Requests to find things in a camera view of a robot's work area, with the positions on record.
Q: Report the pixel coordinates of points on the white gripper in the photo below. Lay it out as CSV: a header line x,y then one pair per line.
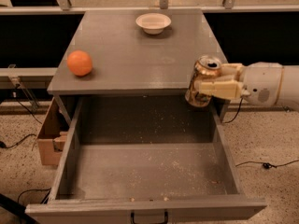
x,y
261,82

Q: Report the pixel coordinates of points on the orange soda can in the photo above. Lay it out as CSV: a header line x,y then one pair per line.
x,y
206,67

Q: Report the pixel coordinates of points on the white paper bowl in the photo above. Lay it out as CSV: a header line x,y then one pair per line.
x,y
153,23

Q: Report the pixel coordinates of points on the black drawer handle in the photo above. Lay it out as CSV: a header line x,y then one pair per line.
x,y
155,218

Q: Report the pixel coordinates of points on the open grey top drawer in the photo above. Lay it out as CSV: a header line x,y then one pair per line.
x,y
145,155

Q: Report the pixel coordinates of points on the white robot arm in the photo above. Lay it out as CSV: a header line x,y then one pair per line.
x,y
288,93

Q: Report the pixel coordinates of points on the dark object bottom left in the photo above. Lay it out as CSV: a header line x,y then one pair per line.
x,y
16,209

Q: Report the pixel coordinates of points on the grey cabinet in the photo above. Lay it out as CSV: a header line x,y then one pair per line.
x,y
126,60

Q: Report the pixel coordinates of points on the metal railing with posts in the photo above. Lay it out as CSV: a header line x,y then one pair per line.
x,y
149,0

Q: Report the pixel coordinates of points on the cardboard box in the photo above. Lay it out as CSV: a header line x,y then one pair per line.
x,y
52,136

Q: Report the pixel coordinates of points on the orange fruit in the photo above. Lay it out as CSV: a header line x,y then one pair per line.
x,y
79,63

